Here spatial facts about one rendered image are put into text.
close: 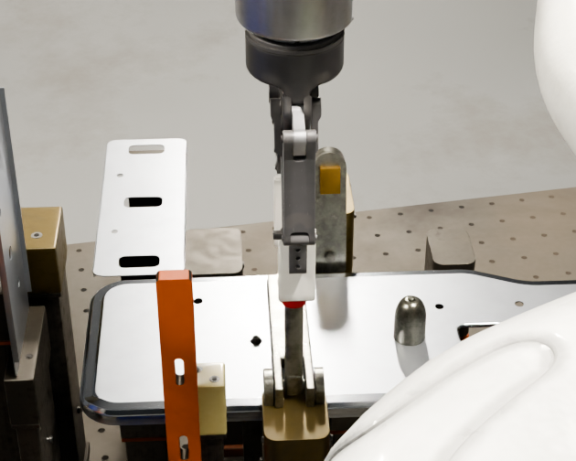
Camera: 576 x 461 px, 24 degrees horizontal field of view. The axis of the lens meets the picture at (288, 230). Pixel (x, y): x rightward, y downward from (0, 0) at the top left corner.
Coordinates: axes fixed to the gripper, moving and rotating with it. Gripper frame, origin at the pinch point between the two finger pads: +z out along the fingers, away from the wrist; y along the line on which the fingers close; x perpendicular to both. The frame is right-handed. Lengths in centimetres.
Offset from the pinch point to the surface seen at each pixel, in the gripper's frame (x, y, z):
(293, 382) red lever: 0.0, -0.9, 14.5
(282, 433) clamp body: 1.2, -5.2, 16.5
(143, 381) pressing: 14.2, 8.2, 21.6
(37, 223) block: 25.9, 27.4, 15.6
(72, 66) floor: 51, 270, 122
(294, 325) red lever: -0.1, -0.8, 8.0
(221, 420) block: 6.6, -0.4, 19.2
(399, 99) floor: -44, 245, 122
